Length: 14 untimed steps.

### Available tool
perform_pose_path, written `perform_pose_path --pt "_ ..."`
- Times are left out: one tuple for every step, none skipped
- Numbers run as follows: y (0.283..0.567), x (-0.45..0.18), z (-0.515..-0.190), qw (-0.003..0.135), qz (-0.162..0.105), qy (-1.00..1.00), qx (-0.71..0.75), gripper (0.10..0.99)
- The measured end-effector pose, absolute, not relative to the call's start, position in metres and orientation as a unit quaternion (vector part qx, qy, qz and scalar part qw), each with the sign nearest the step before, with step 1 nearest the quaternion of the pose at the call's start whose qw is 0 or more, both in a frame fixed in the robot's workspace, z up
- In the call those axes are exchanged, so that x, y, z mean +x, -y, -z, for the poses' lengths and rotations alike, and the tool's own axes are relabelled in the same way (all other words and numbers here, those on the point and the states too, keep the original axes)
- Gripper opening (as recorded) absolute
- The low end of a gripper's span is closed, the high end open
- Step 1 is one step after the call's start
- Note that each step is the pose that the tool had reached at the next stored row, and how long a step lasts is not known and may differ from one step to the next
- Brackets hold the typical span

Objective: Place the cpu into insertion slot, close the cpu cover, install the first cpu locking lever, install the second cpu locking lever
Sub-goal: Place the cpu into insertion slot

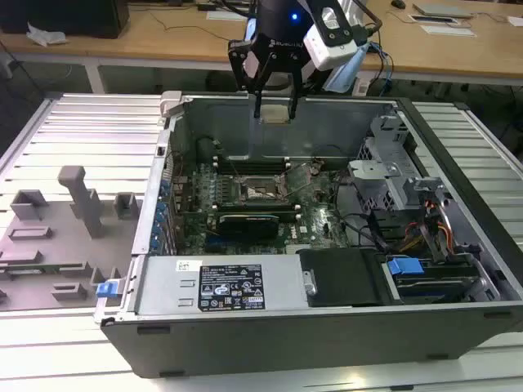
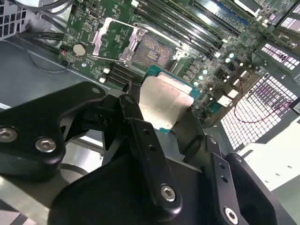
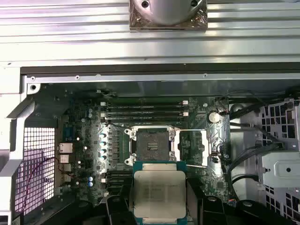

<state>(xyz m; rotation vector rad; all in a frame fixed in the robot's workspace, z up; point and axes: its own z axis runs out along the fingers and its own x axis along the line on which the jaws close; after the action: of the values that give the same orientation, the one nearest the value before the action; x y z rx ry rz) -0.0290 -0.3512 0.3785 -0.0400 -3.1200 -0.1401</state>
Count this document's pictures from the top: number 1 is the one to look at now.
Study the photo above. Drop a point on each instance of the black plastic shroud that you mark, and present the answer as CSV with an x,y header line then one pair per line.
x,y
339,277

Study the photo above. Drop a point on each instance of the black graphics card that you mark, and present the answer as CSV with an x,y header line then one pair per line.
x,y
249,226

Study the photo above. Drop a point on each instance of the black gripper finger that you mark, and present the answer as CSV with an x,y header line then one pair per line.
x,y
295,81
236,61

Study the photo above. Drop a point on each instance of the black grey PC case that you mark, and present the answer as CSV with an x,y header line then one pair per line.
x,y
286,347

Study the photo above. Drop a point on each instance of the black power adapter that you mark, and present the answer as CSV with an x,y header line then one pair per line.
x,y
206,7

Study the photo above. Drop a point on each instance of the CPU socket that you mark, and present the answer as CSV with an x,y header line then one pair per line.
x,y
261,192

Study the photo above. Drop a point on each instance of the black computer mouse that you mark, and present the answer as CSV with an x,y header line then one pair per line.
x,y
398,4

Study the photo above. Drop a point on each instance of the silver CPU chip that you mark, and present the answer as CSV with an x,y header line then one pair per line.
x,y
275,114

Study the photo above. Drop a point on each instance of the black RAM slot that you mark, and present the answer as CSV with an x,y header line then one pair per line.
x,y
253,166
222,203
253,159
253,163
220,206
253,170

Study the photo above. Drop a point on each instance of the blue case latch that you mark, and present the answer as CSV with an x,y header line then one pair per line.
x,y
105,289

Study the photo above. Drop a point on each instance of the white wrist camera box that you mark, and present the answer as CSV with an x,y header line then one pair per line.
x,y
327,53

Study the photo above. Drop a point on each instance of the black computer tower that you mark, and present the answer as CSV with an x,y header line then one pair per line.
x,y
61,16

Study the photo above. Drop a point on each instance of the blue expansion card clip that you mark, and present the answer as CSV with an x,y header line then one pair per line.
x,y
161,213
157,239
166,188

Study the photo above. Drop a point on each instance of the green motherboard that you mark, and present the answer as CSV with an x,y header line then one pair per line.
x,y
323,228

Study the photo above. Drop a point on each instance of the grey power supply unit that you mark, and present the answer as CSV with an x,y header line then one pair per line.
x,y
163,286

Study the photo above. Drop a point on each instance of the small white device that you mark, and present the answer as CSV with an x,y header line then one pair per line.
x,y
361,86

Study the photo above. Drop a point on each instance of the silver metal drive cage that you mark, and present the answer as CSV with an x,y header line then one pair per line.
x,y
374,169

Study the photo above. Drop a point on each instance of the grey parts rack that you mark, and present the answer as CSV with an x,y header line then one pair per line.
x,y
75,179

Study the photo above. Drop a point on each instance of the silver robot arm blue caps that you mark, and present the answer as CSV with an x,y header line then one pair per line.
x,y
345,71

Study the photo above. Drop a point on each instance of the white crumpled paper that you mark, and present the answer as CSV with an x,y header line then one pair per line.
x,y
45,34

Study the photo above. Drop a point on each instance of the silver laptop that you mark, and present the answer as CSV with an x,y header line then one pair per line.
x,y
443,9

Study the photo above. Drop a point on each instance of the wooden desk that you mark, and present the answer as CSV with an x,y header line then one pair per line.
x,y
163,45

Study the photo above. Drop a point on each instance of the hard disk in blue carrier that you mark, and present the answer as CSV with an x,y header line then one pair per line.
x,y
404,265

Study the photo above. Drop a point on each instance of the silver finned heatsink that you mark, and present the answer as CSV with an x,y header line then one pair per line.
x,y
298,249

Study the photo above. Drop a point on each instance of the round coin cell battery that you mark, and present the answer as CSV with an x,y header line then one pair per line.
x,y
318,167

